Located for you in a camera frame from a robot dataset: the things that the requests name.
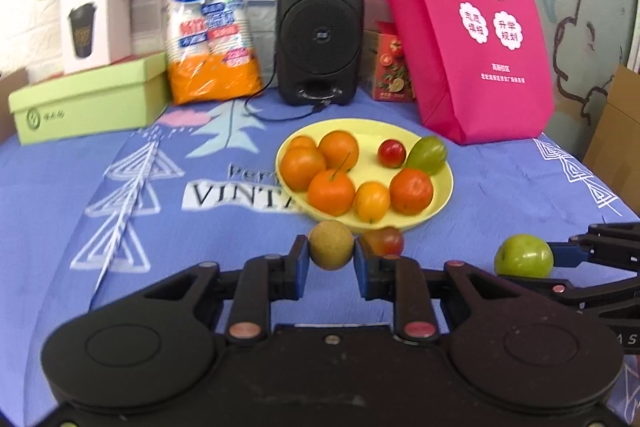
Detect red apple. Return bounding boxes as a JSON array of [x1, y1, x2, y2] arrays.
[[361, 227, 405, 258]]

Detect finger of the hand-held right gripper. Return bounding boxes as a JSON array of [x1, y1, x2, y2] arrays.
[[549, 222, 640, 275], [497, 274, 640, 320]]

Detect orange mandarin with stem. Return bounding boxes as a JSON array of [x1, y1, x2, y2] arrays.
[[307, 151, 355, 216]]

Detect green apple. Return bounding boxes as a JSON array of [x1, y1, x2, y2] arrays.
[[494, 234, 554, 279]]

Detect brown longan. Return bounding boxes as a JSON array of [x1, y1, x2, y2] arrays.
[[308, 221, 355, 270]]

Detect white cup box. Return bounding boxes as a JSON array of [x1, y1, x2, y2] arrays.
[[59, 0, 133, 75]]

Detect green mango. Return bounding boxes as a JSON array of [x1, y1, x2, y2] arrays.
[[405, 135, 448, 174]]

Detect pink tote bag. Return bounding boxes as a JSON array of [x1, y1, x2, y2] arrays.
[[363, 0, 556, 145]]

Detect red printed box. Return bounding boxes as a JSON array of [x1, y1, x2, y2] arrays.
[[361, 21, 417, 104]]

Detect small red tomato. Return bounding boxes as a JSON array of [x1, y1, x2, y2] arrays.
[[377, 139, 407, 168]]

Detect blue printed tablecloth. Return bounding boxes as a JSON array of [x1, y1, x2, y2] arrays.
[[0, 94, 640, 413]]

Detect yellow plastic plate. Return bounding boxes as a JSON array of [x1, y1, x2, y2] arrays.
[[275, 118, 455, 235]]

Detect orange bag of paper cups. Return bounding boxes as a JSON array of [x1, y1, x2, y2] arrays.
[[154, 0, 264, 105]]

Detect light green shoe box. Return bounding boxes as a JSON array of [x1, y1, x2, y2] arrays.
[[8, 52, 171, 145]]

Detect black speaker cable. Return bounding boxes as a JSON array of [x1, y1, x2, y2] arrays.
[[243, 49, 333, 124]]

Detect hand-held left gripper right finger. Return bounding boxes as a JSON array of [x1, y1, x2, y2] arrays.
[[354, 239, 538, 348]]

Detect black speaker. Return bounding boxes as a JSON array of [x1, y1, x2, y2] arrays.
[[276, 0, 364, 106]]

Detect small yellow citrus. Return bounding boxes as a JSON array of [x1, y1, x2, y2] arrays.
[[354, 181, 391, 224]]

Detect plain brown cardboard box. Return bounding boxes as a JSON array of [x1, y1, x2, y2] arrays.
[[582, 64, 640, 208]]

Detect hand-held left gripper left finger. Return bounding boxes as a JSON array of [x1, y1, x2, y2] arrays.
[[132, 234, 312, 348]]

